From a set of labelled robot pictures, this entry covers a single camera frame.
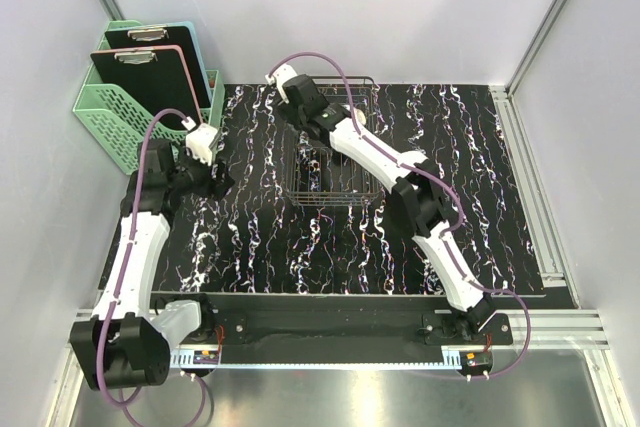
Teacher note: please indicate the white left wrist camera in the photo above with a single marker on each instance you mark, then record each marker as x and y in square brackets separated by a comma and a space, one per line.
[202, 143]

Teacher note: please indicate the black clipboard blue edge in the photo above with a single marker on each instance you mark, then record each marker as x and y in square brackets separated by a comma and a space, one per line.
[182, 34]

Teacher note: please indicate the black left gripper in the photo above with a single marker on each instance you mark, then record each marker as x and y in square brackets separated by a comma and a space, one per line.
[213, 187]

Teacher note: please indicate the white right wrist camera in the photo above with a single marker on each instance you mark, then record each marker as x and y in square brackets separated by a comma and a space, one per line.
[279, 77]

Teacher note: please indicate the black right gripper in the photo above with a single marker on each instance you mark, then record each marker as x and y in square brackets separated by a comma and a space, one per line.
[285, 109]

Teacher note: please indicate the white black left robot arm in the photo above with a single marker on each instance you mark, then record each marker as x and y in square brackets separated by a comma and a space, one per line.
[135, 257]

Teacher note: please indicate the dark wire dish rack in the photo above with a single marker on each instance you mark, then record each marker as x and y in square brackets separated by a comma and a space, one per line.
[317, 176]

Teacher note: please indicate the blue white patterned bowl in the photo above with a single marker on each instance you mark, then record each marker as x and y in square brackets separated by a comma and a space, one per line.
[359, 115]

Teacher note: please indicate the black clipboard pink edge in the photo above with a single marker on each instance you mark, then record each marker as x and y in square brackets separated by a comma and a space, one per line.
[157, 77]

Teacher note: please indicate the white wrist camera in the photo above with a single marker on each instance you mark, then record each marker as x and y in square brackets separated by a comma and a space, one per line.
[279, 77]
[202, 143]

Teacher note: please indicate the right aluminium frame post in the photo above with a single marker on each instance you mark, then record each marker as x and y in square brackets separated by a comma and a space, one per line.
[536, 44]

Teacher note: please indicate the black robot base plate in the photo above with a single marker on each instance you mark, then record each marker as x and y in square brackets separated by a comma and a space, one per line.
[326, 331]

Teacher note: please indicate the black marble pattern mat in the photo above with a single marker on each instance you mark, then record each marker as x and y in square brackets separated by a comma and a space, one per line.
[256, 241]

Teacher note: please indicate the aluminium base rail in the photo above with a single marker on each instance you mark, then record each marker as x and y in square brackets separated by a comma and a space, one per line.
[541, 330]

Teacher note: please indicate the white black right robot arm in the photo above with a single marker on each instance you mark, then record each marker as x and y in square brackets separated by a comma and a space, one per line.
[415, 194]

